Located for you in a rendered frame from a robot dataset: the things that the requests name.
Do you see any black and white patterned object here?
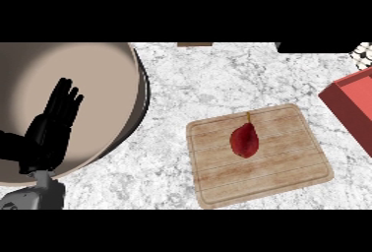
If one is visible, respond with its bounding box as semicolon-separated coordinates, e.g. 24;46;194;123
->
349;42;372;71

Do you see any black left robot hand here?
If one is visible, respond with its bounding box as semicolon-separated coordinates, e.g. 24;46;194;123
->
0;77;86;175

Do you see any wooden cutting board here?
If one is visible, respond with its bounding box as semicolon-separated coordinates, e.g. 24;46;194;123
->
185;102;336;210

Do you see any brown wooden object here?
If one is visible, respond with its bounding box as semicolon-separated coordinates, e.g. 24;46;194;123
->
176;42;216;47

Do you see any red cardboard box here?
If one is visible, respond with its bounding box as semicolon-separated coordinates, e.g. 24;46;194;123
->
318;66;372;158

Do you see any large beige round pot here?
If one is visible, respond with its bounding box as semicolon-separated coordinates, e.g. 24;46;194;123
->
0;42;151;187

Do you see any black appliance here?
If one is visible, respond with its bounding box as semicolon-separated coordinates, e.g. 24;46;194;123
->
274;42;365;54

